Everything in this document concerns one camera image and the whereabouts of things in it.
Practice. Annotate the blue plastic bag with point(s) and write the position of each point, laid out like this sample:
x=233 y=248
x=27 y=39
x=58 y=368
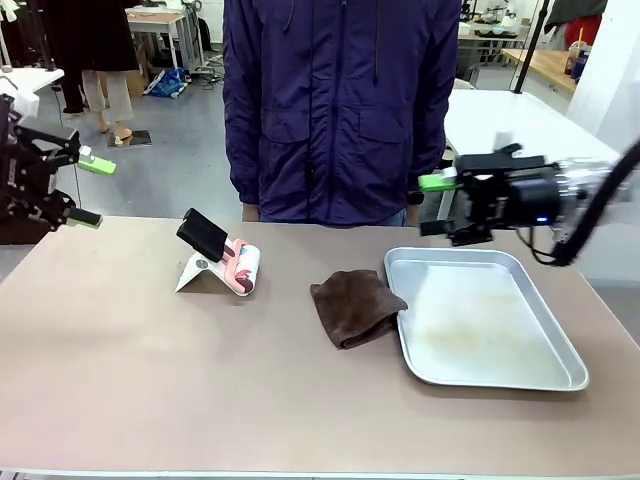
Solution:
x=167 y=82

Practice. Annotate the wooden table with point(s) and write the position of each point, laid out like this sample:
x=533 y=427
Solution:
x=550 y=67

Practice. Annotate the hanging red and dark garments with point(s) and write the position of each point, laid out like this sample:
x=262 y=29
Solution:
x=580 y=22

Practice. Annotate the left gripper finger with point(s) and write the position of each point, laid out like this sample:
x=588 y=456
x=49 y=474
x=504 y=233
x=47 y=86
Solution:
x=95 y=166
x=82 y=218

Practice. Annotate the black pole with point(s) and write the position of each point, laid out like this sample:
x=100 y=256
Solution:
x=530 y=45

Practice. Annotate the drink cup with straw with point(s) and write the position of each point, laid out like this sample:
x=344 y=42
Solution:
x=577 y=57

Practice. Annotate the metal tray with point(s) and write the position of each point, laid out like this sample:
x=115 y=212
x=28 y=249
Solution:
x=490 y=340

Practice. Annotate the small white table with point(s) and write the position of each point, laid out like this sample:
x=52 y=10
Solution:
x=30 y=77

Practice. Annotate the person in purple jacket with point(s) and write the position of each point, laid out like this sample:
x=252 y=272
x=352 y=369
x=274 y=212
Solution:
x=340 y=100

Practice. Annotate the metal floor plate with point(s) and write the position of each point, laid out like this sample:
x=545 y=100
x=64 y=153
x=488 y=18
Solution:
x=132 y=138

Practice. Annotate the brown cloth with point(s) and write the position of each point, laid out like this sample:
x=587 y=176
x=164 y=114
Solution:
x=355 y=305

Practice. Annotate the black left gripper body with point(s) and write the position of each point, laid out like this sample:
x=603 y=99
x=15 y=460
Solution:
x=7 y=175

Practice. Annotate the person's right hand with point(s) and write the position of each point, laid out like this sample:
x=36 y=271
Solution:
x=251 y=212

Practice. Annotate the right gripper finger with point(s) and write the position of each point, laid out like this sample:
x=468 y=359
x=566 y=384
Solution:
x=465 y=232
x=437 y=181

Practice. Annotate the white folded stand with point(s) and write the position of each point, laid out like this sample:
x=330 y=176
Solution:
x=197 y=275

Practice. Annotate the person in black coat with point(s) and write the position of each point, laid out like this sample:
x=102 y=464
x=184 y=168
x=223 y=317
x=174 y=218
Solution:
x=90 y=35

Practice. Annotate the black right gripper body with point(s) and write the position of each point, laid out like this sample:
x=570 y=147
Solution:
x=525 y=195

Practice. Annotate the wood top desk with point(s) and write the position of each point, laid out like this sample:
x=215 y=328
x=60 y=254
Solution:
x=160 y=20

